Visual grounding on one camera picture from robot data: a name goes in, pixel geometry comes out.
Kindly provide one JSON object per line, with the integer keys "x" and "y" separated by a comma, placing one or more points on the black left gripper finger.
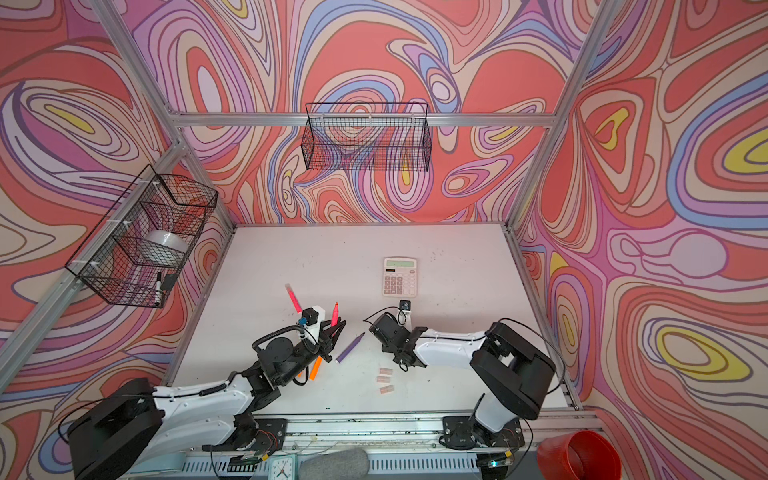
{"x": 330, "y": 332}
{"x": 325, "y": 346}

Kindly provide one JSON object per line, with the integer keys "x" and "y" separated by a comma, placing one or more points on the silver tape roll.
{"x": 167, "y": 240}

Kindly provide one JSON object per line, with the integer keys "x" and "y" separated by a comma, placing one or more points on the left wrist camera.
{"x": 312, "y": 316}

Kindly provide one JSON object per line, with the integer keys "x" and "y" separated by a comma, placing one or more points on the pink desk calculator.
{"x": 400, "y": 277}

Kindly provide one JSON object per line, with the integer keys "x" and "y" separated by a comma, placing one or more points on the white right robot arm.
{"x": 516, "y": 373}

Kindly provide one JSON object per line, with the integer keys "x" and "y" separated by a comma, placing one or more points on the purple pen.
{"x": 349, "y": 348}

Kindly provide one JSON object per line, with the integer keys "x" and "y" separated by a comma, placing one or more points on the small white clock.
{"x": 282, "y": 467}

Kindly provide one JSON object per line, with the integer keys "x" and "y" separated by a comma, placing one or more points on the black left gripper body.
{"x": 300, "y": 357}

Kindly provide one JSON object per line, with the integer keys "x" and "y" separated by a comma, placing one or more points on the grey foam microphone cover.
{"x": 351, "y": 464}

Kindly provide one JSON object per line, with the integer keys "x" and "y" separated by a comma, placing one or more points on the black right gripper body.
{"x": 389, "y": 349}

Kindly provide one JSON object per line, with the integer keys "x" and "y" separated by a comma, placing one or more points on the black wire basket wall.
{"x": 121, "y": 267}
{"x": 367, "y": 136}

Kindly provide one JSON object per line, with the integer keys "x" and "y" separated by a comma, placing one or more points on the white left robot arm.
{"x": 140, "y": 422}

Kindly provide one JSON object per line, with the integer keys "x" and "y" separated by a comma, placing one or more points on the black wire basket back wall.
{"x": 367, "y": 136}

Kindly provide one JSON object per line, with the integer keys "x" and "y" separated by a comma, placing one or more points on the black wire basket left wall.
{"x": 121, "y": 267}

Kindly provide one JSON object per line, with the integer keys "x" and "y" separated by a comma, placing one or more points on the pink pen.
{"x": 335, "y": 315}
{"x": 295, "y": 302}

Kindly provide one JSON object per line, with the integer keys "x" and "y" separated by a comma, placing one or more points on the red bucket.
{"x": 583, "y": 455}

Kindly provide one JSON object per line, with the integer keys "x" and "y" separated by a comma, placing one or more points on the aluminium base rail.
{"x": 398, "y": 445}

